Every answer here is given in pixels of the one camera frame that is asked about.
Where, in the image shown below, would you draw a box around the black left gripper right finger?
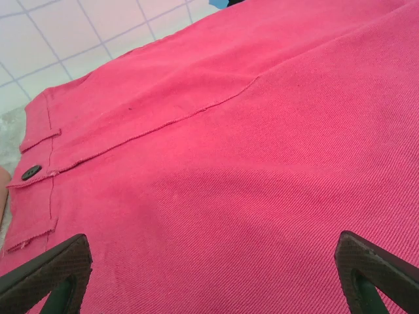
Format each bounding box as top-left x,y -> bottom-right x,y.
333,230 -> 419,314

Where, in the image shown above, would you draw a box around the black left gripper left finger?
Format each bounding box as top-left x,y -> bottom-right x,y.
0,233 -> 94,314

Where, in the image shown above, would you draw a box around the pink long pants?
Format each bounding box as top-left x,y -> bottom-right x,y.
0,0 -> 419,314

